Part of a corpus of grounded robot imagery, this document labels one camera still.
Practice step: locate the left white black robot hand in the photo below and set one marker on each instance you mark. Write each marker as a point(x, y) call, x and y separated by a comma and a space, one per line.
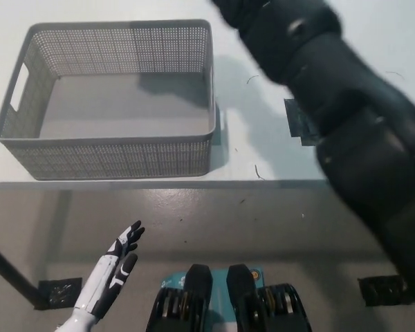
point(110, 269)

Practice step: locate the black floor foot plate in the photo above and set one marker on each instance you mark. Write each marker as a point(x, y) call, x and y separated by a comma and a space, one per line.
point(60, 292)
point(382, 290)

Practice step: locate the robot torso black teal blocks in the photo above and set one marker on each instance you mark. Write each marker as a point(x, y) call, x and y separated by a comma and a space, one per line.
point(200, 301)

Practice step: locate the black metal table leg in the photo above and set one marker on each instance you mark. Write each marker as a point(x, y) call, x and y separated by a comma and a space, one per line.
point(10, 273)

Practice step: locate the large gray perforated plastic basket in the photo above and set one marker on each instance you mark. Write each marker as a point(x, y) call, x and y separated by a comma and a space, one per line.
point(117, 157)

